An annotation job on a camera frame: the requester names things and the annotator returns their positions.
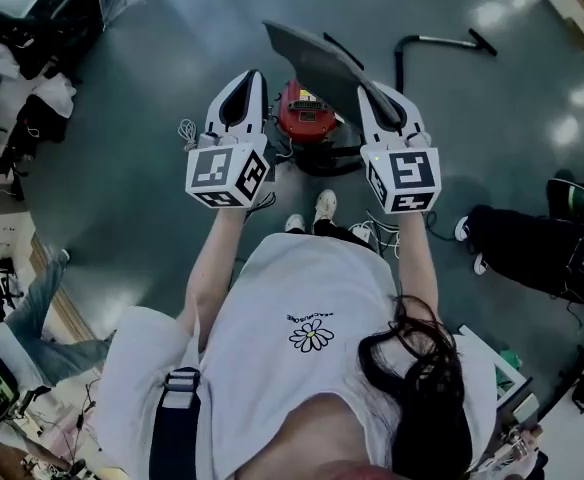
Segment black bag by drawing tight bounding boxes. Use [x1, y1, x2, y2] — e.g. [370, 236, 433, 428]
[15, 92, 73, 143]

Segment person's right white shoe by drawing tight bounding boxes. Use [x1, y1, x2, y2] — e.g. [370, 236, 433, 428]
[313, 189, 338, 225]

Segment white vacuum power cord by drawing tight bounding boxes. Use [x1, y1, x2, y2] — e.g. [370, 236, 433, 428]
[176, 117, 199, 154]

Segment dark desk with white edge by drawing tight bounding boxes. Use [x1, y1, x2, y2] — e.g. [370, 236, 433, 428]
[456, 323, 542, 425]

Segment person's left forearm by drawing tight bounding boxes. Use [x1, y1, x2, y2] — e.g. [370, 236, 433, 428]
[185, 206, 247, 354]

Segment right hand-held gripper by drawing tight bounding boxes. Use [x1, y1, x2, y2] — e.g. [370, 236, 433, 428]
[357, 81, 442, 216]

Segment black vacuum hose with wand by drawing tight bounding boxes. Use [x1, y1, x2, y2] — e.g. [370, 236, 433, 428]
[393, 27, 499, 94]

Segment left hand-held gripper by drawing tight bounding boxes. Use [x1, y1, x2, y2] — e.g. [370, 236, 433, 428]
[185, 69, 273, 211]

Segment person's neck and chin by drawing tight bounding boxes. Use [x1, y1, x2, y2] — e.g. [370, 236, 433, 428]
[264, 397, 398, 480]

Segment black striped trousers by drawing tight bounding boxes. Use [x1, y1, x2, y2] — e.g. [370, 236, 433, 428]
[313, 217, 361, 243]

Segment person's right forearm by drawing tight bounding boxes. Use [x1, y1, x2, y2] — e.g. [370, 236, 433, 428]
[395, 211, 443, 329]

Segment green plastic box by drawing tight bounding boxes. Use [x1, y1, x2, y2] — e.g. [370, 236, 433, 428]
[496, 350, 523, 384]

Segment red vacuum cleaner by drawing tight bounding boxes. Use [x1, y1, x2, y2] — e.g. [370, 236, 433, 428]
[264, 78, 368, 177]

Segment white bag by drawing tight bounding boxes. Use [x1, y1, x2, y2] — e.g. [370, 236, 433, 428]
[31, 72, 76, 119]

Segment grey vacuum bag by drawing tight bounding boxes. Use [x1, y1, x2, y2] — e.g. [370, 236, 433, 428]
[261, 19, 406, 125]

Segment black shoulder strap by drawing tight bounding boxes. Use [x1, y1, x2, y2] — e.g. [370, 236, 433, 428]
[154, 366, 202, 480]

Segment white flower print t-shirt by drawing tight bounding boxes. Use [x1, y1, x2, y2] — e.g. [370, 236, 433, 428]
[91, 232, 484, 480]

